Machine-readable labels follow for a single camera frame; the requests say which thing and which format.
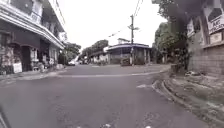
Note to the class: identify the building with blue roof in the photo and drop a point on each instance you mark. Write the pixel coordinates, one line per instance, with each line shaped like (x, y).
(116, 53)

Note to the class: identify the vehicle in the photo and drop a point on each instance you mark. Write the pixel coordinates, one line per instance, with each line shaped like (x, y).
(125, 61)

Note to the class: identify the row of trees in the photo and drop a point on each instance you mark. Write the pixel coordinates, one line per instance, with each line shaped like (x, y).
(96, 46)

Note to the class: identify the utility pole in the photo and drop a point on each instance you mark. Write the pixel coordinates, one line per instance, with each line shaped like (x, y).
(132, 33)

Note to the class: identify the grey asphalt road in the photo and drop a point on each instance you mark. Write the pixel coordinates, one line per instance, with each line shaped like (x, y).
(100, 100)

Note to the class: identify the large tree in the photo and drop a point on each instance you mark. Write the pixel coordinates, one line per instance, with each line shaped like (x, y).
(166, 38)

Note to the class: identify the concrete pavement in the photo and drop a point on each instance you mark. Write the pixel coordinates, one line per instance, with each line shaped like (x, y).
(26, 76)

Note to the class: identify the concrete kerb and verge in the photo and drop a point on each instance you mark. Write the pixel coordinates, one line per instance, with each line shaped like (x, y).
(195, 95)

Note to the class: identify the white building with balcony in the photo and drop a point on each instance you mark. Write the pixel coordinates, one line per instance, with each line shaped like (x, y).
(26, 30)

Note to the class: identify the grey block building with signs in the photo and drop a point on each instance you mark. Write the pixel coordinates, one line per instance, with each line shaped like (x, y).
(208, 56)

